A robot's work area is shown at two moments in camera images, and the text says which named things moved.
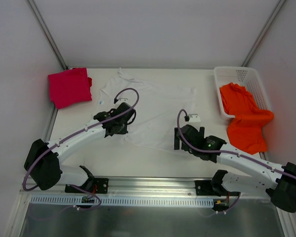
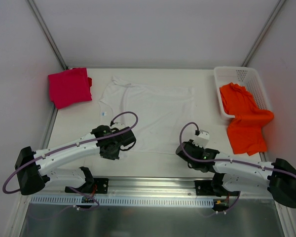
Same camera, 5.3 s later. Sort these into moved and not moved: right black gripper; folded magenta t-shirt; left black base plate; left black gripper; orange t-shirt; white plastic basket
Moved: left black gripper; right black gripper
Not moved: left black base plate; folded magenta t-shirt; orange t-shirt; white plastic basket
